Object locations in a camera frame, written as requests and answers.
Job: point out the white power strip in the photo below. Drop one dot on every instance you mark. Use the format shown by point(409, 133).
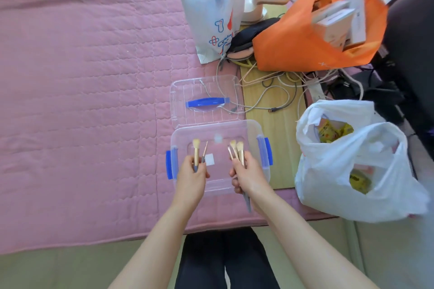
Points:
point(316, 92)

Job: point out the clear box lid blue handle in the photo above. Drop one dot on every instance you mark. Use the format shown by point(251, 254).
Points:
point(207, 87)

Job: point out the person's black trousers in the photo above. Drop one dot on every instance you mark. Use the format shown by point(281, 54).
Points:
point(223, 261)

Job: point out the white round appliance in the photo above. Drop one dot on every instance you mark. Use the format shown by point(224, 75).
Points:
point(261, 1)

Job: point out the person's left forearm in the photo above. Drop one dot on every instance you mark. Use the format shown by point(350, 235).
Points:
point(152, 248)

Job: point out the pile of yellow snack packets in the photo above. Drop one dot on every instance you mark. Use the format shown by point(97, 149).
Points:
point(334, 131)

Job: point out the yellow clothes hanger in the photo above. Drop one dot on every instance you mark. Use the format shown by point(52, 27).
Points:
point(247, 63)

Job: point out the orange fabric bag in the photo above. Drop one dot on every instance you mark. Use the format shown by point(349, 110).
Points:
point(288, 45)

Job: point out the dark fabric pouch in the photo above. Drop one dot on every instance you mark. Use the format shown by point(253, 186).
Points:
point(251, 36)

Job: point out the black flat monitor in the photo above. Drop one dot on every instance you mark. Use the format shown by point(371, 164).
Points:
point(413, 62)

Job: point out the white cardboard box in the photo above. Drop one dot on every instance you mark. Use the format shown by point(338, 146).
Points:
point(359, 21)
point(334, 24)

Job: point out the person's right forearm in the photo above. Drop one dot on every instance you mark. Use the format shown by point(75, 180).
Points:
point(312, 248)

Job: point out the white plastic bag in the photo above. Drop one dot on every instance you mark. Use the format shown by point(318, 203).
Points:
point(373, 190)

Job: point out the pink quilted mat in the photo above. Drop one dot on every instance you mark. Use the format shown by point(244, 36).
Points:
point(84, 95)

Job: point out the person's right hand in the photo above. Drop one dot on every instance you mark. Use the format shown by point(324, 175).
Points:
point(252, 180)

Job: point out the person's left hand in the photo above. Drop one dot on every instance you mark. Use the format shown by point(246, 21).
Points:
point(190, 187)

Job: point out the pink oval pad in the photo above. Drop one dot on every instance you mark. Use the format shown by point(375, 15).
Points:
point(240, 54)

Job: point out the white printed paper bag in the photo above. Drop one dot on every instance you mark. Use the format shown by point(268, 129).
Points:
point(210, 21)

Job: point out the set of makeup brushes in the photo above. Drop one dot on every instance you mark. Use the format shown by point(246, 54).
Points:
point(204, 151)

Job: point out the black device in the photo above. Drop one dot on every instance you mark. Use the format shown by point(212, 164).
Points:
point(373, 95)

